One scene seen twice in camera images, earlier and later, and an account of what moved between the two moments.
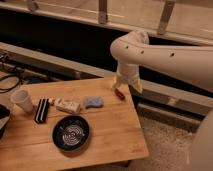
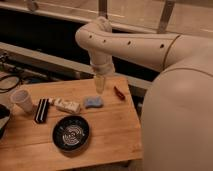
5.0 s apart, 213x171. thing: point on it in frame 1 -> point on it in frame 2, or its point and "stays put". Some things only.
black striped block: x=42 y=109 stays put
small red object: x=118 y=93 stays put
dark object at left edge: x=5 y=116 stays put
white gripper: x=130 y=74 -> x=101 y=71
